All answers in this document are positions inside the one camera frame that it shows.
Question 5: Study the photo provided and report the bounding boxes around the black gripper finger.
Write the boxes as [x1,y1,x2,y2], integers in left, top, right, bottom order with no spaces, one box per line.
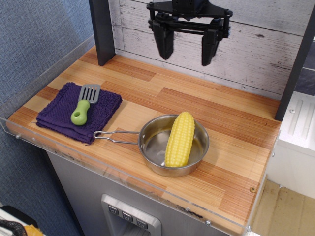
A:
[202,29,220,66]
[153,23,174,60]

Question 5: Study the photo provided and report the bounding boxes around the clear acrylic table guard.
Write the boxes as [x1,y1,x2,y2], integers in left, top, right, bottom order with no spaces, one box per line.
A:
[7,29,285,235]

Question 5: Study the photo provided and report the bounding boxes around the black braided cable at corner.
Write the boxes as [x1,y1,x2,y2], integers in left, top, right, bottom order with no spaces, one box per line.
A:
[0,219,28,236]

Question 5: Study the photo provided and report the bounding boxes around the dark upright post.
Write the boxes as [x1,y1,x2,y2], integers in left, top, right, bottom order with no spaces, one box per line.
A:
[274,6,315,121]
[89,0,116,66]

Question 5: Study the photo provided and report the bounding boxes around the yellow object at corner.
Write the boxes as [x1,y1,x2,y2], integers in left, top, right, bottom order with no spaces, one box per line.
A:
[24,225,45,236]

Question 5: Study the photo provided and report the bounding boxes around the grey toy fridge cabinet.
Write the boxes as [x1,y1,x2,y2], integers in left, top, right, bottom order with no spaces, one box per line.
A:
[48,152,225,236]

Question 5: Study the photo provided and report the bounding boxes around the white toy sink counter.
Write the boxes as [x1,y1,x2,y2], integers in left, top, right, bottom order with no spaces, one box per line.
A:
[267,92,315,198]

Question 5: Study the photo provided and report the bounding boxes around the purple folded towel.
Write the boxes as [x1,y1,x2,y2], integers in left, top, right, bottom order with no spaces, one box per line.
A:
[36,83,123,145]

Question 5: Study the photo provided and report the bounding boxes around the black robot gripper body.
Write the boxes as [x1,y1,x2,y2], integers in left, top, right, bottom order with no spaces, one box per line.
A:
[146,0,233,39]

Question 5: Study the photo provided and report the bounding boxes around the silver dispenser button panel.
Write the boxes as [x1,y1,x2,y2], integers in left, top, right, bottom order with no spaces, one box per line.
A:
[101,194,162,236]

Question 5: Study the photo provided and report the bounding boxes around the stainless steel pot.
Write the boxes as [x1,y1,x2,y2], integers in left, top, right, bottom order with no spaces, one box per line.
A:
[93,115,210,178]

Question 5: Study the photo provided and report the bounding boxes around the dark left upright post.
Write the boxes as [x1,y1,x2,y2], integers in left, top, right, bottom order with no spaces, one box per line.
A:
[89,0,116,66]

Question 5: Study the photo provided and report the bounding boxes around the dark right upright post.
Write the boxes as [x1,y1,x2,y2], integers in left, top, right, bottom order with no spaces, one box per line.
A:
[274,6,315,121]

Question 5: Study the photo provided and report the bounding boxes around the yellow plastic corn cob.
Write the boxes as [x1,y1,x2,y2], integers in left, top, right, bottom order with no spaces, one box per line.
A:
[164,112,195,168]

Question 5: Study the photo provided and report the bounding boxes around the grey green toy spatula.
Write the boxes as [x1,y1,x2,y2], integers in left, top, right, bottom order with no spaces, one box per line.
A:
[71,84,100,126]

